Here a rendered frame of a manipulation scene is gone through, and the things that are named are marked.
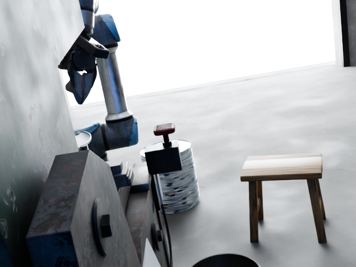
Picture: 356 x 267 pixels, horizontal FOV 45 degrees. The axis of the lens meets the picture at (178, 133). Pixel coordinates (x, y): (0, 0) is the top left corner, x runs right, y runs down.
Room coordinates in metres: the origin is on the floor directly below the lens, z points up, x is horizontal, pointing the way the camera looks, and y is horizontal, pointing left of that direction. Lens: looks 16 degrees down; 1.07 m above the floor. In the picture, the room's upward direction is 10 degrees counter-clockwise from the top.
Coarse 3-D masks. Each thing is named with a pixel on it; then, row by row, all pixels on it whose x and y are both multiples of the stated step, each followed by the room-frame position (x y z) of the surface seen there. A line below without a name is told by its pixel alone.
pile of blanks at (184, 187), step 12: (192, 156) 2.29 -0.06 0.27; (192, 168) 2.26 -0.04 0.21; (168, 180) 2.19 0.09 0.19; (180, 180) 2.18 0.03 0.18; (192, 180) 2.24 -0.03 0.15; (168, 192) 2.18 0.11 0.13; (180, 192) 2.18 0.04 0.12; (192, 192) 2.23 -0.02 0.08; (168, 204) 2.18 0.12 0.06; (180, 204) 2.18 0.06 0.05; (192, 204) 2.21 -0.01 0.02
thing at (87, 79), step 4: (84, 72) 1.24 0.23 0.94; (84, 76) 1.21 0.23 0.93; (88, 76) 1.22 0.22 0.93; (92, 76) 1.23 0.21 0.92; (84, 80) 1.21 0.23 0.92; (88, 80) 1.22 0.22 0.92; (84, 84) 1.21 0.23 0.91; (88, 84) 1.22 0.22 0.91; (84, 88) 1.21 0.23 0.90; (88, 88) 1.21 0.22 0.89; (84, 92) 1.20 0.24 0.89; (88, 92) 1.21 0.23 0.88; (84, 96) 1.20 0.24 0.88; (84, 100) 1.20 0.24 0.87
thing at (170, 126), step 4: (160, 124) 1.19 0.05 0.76; (164, 124) 1.18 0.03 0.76; (168, 124) 1.18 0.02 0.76; (172, 124) 1.17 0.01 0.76; (156, 128) 1.16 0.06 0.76; (160, 128) 1.16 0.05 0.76; (164, 128) 1.15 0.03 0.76; (168, 128) 1.14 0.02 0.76; (172, 128) 1.14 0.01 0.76; (156, 132) 1.14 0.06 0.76; (160, 132) 1.13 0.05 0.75; (164, 132) 1.13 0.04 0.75; (168, 132) 1.13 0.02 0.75; (172, 132) 1.14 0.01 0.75; (164, 136) 1.16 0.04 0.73; (164, 140) 1.16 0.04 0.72; (168, 140) 1.16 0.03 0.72
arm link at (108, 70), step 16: (96, 16) 1.73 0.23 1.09; (112, 16) 1.74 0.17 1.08; (96, 32) 1.70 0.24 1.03; (112, 32) 1.70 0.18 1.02; (112, 48) 1.71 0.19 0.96; (112, 64) 1.72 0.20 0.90; (112, 80) 1.71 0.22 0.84; (112, 96) 1.71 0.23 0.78; (112, 112) 1.71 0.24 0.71; (128, 112) 1.73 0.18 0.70; (112, 128) 1.69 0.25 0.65; (128, 128) 1.70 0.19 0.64; (112, 144) 1.69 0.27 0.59; (128, 144) 1.70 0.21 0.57
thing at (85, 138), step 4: (76, 132) 1.19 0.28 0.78; (80, 132) 1.18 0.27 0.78; (84, 132) 1.16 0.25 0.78; (76, 136) 1.15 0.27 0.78; (80, 136) 1.14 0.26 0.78; (84, 136) 1.13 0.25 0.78; (88, 136) 1.12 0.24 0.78; (76, 140) 1.10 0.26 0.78; (80, 140) 1.10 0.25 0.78; (84, 140) 1.09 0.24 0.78; (88, 140) 1.06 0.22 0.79; (80, 144) 1.06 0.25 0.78; (84, 144) 1.03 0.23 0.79; (80, 148) 1.01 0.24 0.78
